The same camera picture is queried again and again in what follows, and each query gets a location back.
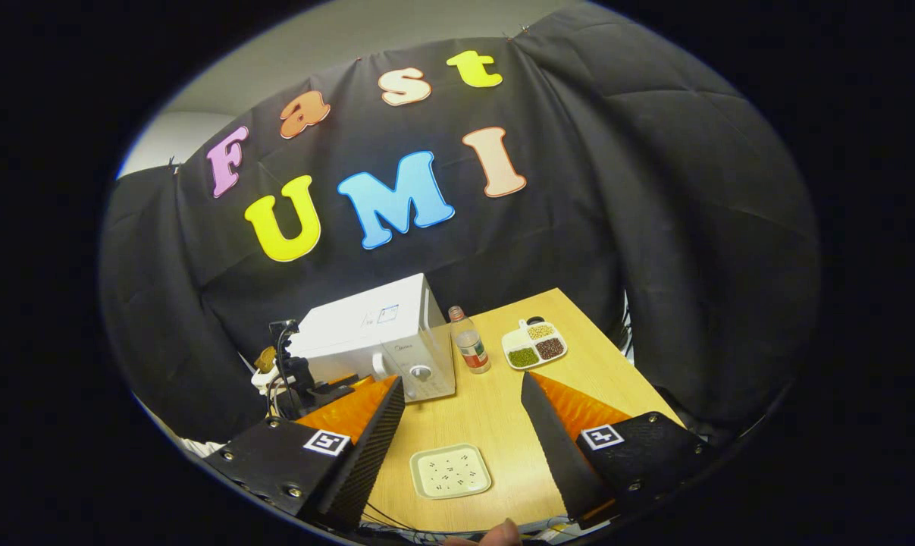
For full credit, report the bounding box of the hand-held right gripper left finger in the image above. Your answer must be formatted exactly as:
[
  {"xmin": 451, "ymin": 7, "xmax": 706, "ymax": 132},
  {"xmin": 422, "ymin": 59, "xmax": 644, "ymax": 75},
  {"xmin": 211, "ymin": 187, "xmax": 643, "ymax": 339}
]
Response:
[{"xmin": 202, "ymin": 375, "xmax": 406, "ymax": 532}]

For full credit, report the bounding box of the white microwave oven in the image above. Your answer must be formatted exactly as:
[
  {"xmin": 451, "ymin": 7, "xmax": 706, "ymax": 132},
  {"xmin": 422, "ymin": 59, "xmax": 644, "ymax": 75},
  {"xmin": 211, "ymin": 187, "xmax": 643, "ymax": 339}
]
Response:
[{"xmin": 287, "ymin": 273, "xmax": 458, "ymax": 403}]

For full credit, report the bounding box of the clear bottle with red label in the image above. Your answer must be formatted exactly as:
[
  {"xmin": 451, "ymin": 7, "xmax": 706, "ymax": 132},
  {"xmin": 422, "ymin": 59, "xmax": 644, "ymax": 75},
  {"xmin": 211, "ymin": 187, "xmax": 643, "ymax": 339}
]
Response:
[{"xmin": 448, "ymin": 306, "xmax": 493, "ymax": 375}]

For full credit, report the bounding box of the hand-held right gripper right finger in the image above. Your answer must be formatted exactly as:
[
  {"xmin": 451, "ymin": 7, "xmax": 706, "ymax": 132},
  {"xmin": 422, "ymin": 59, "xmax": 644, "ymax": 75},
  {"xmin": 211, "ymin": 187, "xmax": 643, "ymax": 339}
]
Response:
[{"xmin": 520, "ymin": 370, "xmax": 722, "ymax": 530}]

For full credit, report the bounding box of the divided white tray with beans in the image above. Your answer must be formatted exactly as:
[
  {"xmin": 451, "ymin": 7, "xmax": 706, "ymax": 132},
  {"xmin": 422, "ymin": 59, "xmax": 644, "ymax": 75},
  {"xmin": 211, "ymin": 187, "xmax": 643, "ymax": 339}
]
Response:
[{"xmin": 501, "ymin": 317, "xmax": 569, "ymax": 371}]

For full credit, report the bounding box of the black cable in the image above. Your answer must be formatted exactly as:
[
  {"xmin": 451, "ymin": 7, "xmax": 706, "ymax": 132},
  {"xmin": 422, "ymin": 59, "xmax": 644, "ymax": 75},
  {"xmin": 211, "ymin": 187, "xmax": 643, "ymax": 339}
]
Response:
[{"xmin": 362, "ymin": 502, "xmax": 462, "ymax": 538}]

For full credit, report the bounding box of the white toaster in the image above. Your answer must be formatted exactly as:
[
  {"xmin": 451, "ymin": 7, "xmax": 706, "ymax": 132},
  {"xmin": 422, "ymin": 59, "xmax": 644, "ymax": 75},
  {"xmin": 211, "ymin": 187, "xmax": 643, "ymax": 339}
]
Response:
[{"xmin": 251, "ymin": 366, "xmax": 284, "ymax": 397}]

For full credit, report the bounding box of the square white plate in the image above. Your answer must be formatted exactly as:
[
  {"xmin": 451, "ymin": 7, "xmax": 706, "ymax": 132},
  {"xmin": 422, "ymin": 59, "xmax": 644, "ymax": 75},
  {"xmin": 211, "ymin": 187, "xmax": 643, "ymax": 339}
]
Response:
[{"xmin": 410, "ymin": 444, "xmax": 493, "ymax": 500}]

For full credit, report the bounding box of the black backdrop cloth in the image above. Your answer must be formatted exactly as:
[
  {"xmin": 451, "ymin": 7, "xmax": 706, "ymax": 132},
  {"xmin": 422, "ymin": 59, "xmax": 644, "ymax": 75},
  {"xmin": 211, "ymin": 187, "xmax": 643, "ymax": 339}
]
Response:
[{"xmin": 99, "ymin": 8, "xmax": 820, "ymax": 448}]

